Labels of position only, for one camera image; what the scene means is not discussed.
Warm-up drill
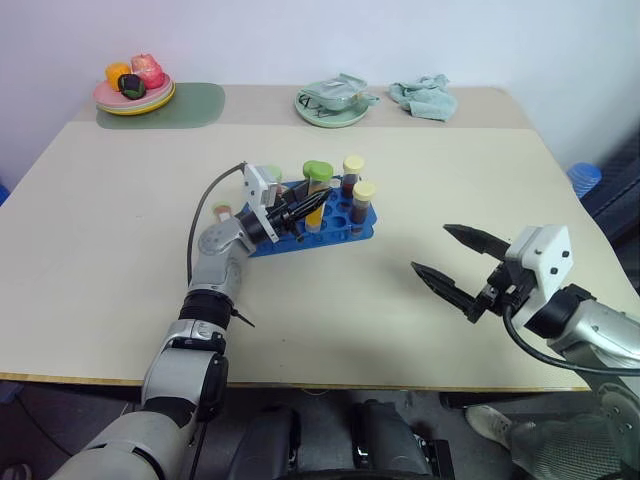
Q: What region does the dark tube yellow cap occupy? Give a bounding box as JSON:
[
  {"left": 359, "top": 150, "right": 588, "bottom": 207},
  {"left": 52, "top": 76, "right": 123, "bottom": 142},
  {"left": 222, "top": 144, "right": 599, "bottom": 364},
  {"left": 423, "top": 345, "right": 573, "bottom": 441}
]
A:
[{"left": 342, "top": 154, "right": 366, "bottom": 198}]

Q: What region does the brown tube yellow cap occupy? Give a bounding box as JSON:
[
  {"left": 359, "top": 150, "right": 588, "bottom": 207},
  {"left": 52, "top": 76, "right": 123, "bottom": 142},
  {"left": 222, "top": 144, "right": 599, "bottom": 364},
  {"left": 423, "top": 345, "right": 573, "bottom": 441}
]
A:
[{"left": 349, "top": 180, "right": 378, "bottom": 236}]

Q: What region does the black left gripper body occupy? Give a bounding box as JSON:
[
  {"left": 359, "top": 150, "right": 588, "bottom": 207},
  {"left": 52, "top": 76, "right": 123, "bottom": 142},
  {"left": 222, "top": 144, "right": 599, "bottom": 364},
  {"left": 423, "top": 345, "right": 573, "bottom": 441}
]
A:
[{"left": 263, "top": 196, "right": 307, "bottom": 237}]

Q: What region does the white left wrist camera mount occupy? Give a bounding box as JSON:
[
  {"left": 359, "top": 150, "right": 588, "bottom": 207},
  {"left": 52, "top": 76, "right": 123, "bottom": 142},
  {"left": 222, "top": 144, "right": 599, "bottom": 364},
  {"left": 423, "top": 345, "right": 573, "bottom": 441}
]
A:
[{"left": 242, "top": 163, "right": 287, "bottom": 245}]

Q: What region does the blue test tube rack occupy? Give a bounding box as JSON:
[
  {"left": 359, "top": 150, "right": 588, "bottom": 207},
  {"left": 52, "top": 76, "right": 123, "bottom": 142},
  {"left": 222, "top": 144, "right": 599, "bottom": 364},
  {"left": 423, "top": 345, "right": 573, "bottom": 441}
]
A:
[{"left": 246, "top": 174, "right": 380, "bottom": 259}]

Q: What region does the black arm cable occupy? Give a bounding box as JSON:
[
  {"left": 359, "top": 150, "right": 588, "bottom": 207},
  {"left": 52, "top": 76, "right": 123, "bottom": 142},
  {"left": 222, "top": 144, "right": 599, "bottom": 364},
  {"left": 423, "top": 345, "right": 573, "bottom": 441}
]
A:
[
  {"left": 501, "top": 301, "right": 640, "bottom": 377},
  {"left": 185, "top": 160, "right": 249, "bottom": 292}
]

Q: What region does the white shoe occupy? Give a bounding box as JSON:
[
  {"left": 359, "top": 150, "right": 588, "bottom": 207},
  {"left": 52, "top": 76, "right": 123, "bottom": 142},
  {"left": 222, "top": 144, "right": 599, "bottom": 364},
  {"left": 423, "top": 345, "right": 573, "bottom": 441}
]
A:
[{"left": 465, "top": 403, "right": 514, "bottom": 450}]

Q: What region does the dark rounded shape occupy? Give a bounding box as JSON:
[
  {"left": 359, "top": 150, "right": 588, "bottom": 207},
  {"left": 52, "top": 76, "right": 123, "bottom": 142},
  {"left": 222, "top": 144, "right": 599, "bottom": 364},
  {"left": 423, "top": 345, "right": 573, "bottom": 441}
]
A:
[
  {"left": 351, "top": 398, "right": 432, "bottom": 480},
  {"left": 199, "top": 406, "right": 302, "bottom": 480}
]

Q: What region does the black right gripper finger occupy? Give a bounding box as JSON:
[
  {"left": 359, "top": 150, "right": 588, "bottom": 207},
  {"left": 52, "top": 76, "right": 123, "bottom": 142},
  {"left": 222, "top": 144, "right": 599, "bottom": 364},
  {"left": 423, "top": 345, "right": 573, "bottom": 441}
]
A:
[
  {"left": 442, "top": 223, "right": 512, "bottom": 263},
  {"left": 410, "top": 260, "right": 482, "bottom": 322}
]

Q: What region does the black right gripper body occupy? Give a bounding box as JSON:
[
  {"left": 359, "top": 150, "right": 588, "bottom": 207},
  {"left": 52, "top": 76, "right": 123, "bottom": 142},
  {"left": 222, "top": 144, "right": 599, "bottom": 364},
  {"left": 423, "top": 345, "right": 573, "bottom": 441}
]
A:
[{"left": 466, "top": 259, "right": 540, "bottom": 326}]

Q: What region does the pink plate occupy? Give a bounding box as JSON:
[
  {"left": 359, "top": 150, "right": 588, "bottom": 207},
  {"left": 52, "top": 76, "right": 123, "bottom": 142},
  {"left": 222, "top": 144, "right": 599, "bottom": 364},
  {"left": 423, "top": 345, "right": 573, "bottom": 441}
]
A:
[{"left": 93, "top": 74, "right": 174, "bottom": 111}]

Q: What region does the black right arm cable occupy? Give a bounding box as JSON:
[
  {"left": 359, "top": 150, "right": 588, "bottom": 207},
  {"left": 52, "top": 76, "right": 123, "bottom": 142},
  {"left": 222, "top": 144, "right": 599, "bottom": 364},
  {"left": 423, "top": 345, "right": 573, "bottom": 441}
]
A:
[{"left": 501, "top": 301, "right": 640, "bottom": 377}]

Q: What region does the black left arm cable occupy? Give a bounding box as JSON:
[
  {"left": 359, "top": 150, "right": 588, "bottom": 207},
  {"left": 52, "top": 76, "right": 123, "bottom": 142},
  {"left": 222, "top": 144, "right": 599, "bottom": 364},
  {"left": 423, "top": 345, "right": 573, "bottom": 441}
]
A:
[{"left": 185, "top": 160, "right": 249, "bottom": 292}]

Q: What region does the black table frame bar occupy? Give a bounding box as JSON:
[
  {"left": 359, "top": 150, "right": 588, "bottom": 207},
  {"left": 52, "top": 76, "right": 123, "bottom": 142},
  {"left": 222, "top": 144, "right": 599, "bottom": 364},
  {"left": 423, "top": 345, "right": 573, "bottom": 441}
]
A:
[{"left": 438, "top": 389, "right": 594, "bottom": 410}]

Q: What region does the teal cloth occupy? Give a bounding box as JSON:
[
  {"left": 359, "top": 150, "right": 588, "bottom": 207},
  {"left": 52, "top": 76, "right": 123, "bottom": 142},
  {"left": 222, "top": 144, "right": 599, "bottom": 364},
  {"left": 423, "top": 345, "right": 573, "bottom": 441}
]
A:
[{"left": 388, "top": 73, "right": 459, "bottom": 123}]

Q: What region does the person's grey-green trouser leg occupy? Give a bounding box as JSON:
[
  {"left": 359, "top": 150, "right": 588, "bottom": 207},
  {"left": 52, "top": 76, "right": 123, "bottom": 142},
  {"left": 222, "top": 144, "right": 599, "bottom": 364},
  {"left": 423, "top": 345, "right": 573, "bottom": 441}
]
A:
[{"left": 502, "top": 413, "right": 632, "bottom": 480}]

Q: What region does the orange toy food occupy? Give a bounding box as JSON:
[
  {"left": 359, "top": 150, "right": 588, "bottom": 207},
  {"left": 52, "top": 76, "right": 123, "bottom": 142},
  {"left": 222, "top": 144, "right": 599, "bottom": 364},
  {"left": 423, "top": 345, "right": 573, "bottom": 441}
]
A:
[{"left": 104, "top": 61, "right": 133, "bottom": 93}]

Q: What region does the black toy food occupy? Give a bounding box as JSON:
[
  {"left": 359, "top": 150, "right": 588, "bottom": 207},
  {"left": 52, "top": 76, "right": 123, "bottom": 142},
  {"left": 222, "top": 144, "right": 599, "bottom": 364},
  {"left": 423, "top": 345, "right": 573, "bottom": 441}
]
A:
[{"left": 117, "top": 73, "right": 148, "bottom": 101}]

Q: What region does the green placemat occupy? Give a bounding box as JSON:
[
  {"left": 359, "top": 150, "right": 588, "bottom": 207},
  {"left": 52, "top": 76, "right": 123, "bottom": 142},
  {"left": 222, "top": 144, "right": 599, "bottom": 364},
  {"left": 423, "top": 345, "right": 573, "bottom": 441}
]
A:
[{"left": 95, "top": 81, "right": 226, "bottom": 132}]

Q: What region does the yellow plate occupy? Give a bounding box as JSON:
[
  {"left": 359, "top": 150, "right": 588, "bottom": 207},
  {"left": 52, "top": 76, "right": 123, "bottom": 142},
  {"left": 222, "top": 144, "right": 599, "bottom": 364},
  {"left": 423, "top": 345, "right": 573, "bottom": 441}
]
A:
[{"left": 97, "top": 83, "right": 178, "bottom": 118}]

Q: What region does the pink toy food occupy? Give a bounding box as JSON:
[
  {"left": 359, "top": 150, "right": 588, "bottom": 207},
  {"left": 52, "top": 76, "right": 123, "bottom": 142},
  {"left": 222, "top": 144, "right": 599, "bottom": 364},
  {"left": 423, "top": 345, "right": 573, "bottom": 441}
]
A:
[{"left": 130, "top": 53, "right": 167, "bottom": 91}]

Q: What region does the black base block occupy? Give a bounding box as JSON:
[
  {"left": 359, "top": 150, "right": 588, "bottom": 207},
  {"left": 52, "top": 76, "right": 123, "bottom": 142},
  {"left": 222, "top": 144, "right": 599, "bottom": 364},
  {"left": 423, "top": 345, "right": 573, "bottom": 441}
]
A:
[{"left": 413, "top": 436, "right": 455, "bottom": 480}]

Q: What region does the light green plate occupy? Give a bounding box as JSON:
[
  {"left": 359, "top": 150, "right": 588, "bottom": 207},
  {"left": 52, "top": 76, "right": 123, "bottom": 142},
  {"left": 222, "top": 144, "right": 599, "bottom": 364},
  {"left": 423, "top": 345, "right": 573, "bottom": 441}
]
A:
[{"left": 95, "top": 80, "right": 176, "bottom": 114}]

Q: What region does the blue water bottle cap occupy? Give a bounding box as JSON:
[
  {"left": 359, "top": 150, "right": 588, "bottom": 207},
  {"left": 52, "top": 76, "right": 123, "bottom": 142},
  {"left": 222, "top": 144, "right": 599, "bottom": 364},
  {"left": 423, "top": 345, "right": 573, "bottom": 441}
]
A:
[{"left": 566, "top": 161, "right": 604, "bottom": 199}]

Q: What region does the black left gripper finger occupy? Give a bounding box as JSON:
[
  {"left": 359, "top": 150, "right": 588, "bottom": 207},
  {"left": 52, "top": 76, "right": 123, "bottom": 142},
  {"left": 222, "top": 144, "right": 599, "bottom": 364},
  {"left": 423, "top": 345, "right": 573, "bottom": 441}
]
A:
[
  {"left": 284, "top": 180, "right": 315, "bottom": 204},
  {"left": 291, "top": 190, "right": 333, "bottom": 225}
]

